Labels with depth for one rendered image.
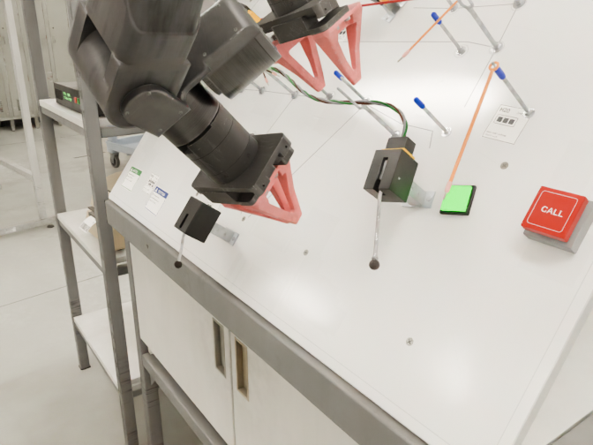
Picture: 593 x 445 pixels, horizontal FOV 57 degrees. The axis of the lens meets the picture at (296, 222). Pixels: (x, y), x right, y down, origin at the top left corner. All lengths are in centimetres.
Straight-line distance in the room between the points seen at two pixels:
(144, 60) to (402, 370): 46
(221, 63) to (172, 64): 6
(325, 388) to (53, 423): 154
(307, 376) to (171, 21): 54
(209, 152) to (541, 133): 41
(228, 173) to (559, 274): 36
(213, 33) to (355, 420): 49
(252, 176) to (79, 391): 187
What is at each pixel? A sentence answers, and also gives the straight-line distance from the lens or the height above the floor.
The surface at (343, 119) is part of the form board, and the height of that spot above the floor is 115.
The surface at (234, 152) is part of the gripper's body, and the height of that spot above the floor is 119.
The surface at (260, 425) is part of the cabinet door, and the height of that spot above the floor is 60.
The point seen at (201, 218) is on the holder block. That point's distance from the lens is 94.
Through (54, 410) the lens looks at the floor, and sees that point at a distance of 224.
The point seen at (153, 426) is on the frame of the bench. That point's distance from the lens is 185.
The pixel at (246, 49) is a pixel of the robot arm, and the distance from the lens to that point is 47.
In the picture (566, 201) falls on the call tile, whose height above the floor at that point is 113.
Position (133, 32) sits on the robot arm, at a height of 129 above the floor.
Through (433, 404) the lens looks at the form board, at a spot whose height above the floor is 90.
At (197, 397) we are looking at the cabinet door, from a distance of 135.
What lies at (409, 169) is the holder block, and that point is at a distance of 70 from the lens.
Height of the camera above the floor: 130
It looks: 20 degrees down
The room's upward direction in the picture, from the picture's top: straight up
